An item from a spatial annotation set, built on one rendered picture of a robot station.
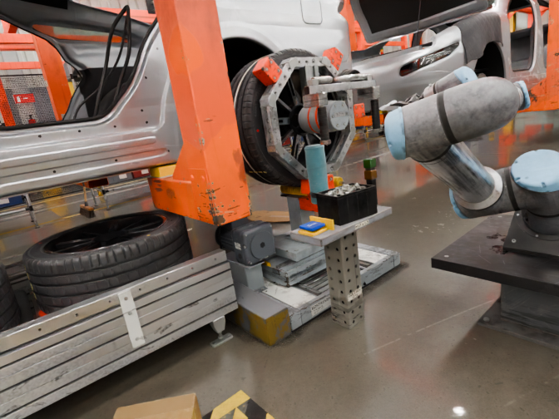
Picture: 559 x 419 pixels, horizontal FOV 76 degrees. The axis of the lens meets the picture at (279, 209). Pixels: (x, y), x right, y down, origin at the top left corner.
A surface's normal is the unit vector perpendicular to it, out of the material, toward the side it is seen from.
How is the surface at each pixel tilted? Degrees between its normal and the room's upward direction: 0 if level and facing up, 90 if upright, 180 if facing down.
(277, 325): 90
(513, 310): 90
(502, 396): 0
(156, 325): 90
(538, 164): 41
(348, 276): 90
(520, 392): 0
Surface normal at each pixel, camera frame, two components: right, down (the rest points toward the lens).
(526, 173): -0.55, -0.54
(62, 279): -0.10, 0.27
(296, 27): 0.62, 0.11
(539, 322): -0.75, 0.27
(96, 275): 0.25, 0.21
